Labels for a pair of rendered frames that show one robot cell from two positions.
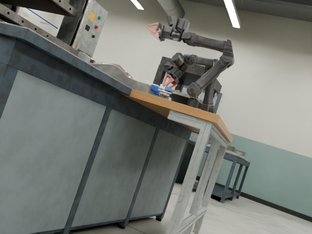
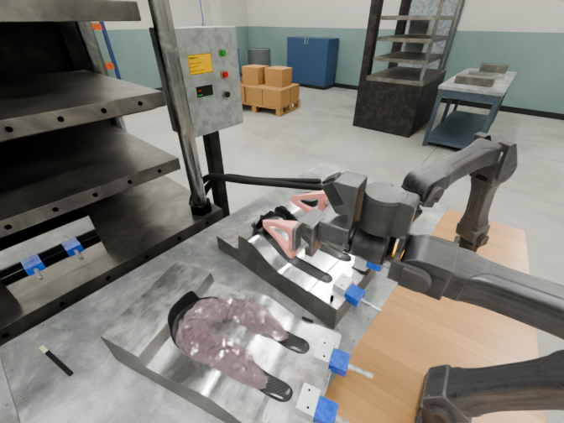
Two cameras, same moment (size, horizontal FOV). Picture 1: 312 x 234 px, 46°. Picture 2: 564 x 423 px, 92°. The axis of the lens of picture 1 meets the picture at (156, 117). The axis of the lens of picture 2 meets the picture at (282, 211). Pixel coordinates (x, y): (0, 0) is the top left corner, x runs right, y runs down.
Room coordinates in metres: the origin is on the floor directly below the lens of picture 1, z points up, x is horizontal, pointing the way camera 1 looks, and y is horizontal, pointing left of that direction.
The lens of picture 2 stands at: (1.71, 0.08, 1.50)
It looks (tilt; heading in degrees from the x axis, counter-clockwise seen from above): 35 degrees down; 17
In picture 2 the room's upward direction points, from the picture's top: straight up
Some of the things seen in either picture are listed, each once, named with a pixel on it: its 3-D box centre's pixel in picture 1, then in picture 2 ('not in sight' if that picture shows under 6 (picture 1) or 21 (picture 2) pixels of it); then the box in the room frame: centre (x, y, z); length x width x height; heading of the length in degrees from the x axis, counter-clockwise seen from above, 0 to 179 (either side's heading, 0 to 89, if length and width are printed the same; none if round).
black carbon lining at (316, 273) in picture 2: not in sight; (295, 238); (2.37, 0.23, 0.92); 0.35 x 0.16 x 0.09; 65
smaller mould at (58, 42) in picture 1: (50, 48); not in sight; (1.64, 0.55, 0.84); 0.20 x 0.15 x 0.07; 65
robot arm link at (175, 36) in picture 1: (177, 35); (371, 241); (2.07, 0.04, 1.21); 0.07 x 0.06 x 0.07; 73
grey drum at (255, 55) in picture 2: not in sight; (259, 69); (9.01, 2.83, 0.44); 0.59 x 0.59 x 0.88
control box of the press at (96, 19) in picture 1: (60, 88); (218, 187); (2.87, 0.79, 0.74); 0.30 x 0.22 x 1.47; 155
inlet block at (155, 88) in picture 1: (156, 88); (330, 415); (1.94, 0.05, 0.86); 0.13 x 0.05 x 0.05; 83
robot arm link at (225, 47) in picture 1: (208, 48); (515, 314); (2.01, -0.16, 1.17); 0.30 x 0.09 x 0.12; 73
